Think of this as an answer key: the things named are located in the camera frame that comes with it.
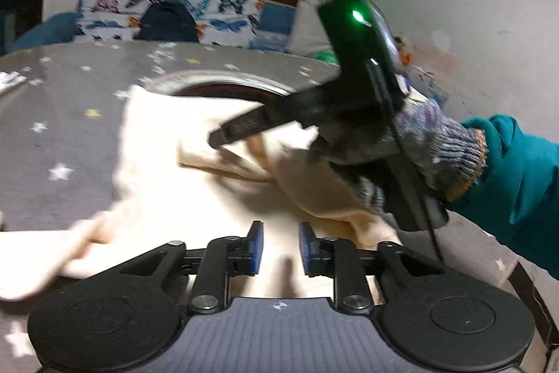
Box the cream white garment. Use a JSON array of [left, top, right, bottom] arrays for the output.
[[1, 86, 397, 301]]

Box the right hand in knit glove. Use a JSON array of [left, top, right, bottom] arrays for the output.
[[356, 99, 488, 202]]

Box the green plastic object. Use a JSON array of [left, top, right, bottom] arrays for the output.
[[314, 51, 338, 65]]

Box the black round induction cooktop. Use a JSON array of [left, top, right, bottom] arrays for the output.
[[144, 70, 295, 103]]

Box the grey white cushion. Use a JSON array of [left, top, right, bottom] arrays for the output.
[[286, 0, 333, 57]]

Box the small plush toy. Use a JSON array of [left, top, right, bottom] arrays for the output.
[[394, 35, 412, 66]]

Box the blue butterfly pattern sofa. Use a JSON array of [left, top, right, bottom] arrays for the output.
[[8, 0, 296, 52]]

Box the dark navy backpack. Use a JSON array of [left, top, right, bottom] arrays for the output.
[[136, 2, 199, 43]]

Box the teal right jacket sleeve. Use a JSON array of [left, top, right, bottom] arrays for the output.
[[448, 115, 558, 278]]

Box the grey star pattern tablecloth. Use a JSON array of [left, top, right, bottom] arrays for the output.
[[1, 43, 533, 372]]

